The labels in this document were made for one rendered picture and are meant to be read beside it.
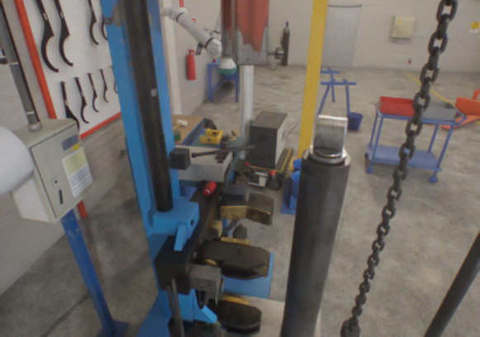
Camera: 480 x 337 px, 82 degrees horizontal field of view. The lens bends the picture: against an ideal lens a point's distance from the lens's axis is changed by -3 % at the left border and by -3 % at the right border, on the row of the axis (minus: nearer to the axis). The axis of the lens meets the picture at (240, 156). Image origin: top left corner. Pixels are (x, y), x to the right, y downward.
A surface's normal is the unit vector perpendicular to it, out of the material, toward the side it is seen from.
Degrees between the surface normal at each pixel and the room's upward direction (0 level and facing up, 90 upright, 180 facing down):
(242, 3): 90
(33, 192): 90
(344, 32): 90
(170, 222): 90
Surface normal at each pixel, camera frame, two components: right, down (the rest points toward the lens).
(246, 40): 0.15, 0.46
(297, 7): -0.20, 0.46
